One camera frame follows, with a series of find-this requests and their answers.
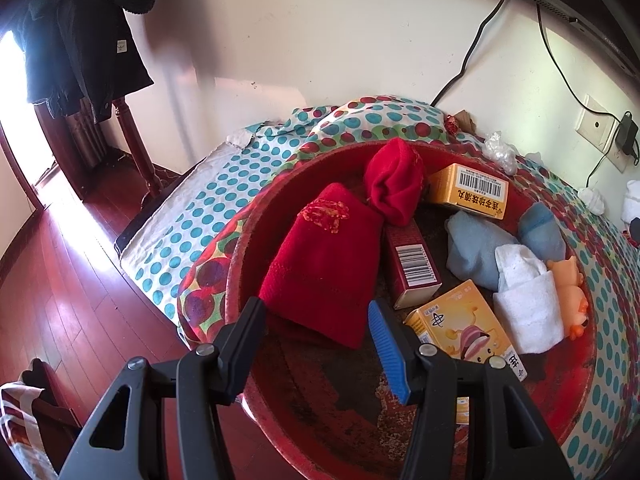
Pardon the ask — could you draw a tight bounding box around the black wall cable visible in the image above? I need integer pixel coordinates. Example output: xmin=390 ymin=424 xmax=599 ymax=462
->
xmin=430 ymin=0 xmax=512 ymax=106

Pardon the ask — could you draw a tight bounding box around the crumpled tissue with plastic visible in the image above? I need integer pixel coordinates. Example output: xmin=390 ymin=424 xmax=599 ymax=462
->
xmin=482 ymin=131 xmax=519 ymax=176

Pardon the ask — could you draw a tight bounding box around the dark wooden chair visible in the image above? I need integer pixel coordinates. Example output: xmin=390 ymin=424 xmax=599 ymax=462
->
xmin=20 ymin=357 xmax=84 ymax=462

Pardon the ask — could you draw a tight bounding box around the round red tray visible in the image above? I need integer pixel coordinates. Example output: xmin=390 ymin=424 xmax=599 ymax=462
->
xmin=225 ymin=140 xmax=599 ymax=480

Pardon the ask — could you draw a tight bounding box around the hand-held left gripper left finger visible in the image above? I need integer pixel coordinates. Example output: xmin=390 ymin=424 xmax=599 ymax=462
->
xmin=57 ymin=297 xmax=269 ymax=480

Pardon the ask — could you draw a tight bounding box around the orange barcode box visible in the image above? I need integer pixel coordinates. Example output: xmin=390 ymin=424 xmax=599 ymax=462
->
xmin=425 ymin=162 xmax=510 ymax=224

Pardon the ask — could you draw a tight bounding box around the dark hanging coat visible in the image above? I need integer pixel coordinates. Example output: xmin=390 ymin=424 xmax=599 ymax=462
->
xmin=10 ymin=0 xmax=159 ymax=122

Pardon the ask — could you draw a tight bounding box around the white sock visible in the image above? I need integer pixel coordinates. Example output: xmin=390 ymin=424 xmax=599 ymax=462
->
xmin=492 ymin=244 xmax=566 ymax=356

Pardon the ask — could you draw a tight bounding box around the beige wall socket plate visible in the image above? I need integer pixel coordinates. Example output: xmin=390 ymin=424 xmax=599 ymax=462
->
xmin=575 ymin=94 xmax=621 ymax=154

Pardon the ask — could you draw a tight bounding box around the red wooden furniture post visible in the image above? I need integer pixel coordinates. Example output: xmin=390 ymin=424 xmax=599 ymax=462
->
xmin=112 ymin=97 xmax=162 ymax=202

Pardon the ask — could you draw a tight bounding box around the yellow cartoon box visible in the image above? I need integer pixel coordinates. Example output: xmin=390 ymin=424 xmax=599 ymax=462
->
xmin=402 ymin=279 xmax=529 ymax=423

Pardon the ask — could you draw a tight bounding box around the red sock with gold embroidery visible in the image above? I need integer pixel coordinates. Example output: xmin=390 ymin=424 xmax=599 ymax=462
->
xmin=257 ymin=182 xmax=386 ymax=349

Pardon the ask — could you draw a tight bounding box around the crumpled white tissue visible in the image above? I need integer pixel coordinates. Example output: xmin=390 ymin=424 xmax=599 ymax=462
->
xmin=579 ymin=187 xmax=607 ymax=216

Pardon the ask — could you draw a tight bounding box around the grey sock with blue band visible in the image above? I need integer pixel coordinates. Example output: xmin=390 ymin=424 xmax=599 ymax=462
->
xmin=516 ymin=202 xmax=568 ymax=263

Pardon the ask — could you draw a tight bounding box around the black charger cable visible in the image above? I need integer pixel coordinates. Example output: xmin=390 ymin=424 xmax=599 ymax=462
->
xmin=585 ymin=152 xmax=624 ymax=192

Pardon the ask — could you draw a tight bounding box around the dark red box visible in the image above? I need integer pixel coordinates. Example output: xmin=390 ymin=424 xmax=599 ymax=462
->
xmin=384 ymin=222 xmax=444 ymax=311

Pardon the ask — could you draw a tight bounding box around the light blue sock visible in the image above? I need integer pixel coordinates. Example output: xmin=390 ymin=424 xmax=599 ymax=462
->
xmin=445 ymin=210 xmax=506 ymax=292

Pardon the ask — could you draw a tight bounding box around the polka dot blanket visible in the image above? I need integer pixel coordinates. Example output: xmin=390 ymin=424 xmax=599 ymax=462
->
xmin=115 ymin=94 xmax=640 ymax=480

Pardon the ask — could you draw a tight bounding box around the orange toy pig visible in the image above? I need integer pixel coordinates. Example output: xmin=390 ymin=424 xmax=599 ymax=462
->
xmin=545 ymin=255 xmax=591 ymax=343

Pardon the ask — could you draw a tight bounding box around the patterned cloth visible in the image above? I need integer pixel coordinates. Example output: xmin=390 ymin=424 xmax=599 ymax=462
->
xmin=0 ymin=382 xmax=57 ymax=480

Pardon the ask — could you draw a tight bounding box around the black charger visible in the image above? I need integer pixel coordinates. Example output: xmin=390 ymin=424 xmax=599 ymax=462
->
xmin=614 ymin=112 xmax=640 ymax=159

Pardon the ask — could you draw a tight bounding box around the brown cardboard piece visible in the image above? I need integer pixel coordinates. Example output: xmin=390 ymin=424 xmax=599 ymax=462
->
xmin=452 ymin=110 xmax=479 ymax=134

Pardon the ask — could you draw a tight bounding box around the dark radiator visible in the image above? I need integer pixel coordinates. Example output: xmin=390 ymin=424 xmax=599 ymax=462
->
xmin=70 ymin=110 xmax=109 ymax=162

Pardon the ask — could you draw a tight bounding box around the monitor cable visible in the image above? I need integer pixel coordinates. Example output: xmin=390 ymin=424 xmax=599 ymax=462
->
xmin=537 ymin=2 xmax=589 ymax=111

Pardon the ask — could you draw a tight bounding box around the plain red sock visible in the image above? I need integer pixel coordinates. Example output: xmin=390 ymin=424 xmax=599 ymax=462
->
xmin=362 ymin=137 xmax=429 ymax=226

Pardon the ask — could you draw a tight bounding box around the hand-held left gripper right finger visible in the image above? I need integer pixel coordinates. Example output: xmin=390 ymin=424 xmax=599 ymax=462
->
xmin=367 ymin=300 xmax=576 ymax=480

